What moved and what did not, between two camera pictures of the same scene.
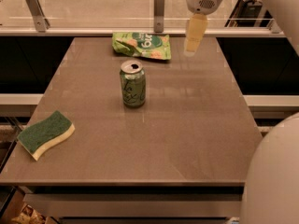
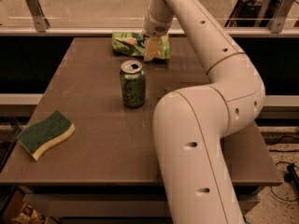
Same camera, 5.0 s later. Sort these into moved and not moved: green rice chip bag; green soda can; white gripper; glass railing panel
Moved: white gripper
Not moved: glass railing panel; green soda can; green rice chip bag
